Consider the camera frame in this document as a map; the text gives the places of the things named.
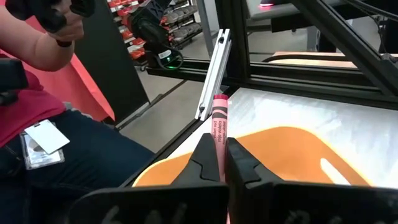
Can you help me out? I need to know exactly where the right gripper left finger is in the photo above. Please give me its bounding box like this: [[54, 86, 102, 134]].
[[66, 133, 230, 224]]

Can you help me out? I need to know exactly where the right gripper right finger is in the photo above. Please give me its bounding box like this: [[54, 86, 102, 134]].
[[225, 137, 398, 224]]

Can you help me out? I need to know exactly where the red crayon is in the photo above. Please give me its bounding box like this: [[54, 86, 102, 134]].
[[211, 94, 230, 184]]

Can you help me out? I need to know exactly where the yellow plastic bin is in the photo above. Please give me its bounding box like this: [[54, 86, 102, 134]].
[[132, 126, 374, 188]]

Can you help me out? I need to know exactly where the person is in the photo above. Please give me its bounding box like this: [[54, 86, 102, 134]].
[[0, 0, 156, 224]]

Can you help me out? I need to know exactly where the clear badge holder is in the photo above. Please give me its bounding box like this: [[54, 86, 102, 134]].
[[20, 132, 65, 170]]

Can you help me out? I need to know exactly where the white badge card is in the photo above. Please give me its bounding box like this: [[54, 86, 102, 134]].
[[24, 119, 71, 156]]

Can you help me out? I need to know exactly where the red fabric sheet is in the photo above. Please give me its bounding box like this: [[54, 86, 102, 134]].
[[24, 15, 116, 122]]

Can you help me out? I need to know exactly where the wooden background table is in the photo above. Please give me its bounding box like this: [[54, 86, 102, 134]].
[[262, 50, 398, 69]]

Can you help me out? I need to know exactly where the silver aluminium bar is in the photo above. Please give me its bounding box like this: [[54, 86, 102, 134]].
[[194, 28, 233, 122]]

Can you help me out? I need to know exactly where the black partition panel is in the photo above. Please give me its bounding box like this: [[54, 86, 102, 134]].
[[73, 0, 150, 125]]

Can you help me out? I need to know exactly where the shelf with red bins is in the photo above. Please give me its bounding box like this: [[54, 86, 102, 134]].
[[107, 0, 203, 68]]

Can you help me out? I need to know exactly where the black chair armrest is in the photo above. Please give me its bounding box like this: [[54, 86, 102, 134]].
[[0, 58, 29, 106]]

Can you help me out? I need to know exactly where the person's hand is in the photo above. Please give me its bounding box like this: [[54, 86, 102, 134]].
[[48, 0, 85, 43]]

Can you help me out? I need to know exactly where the black control handle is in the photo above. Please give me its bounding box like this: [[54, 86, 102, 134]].
[[5, 0, 96, 34]]

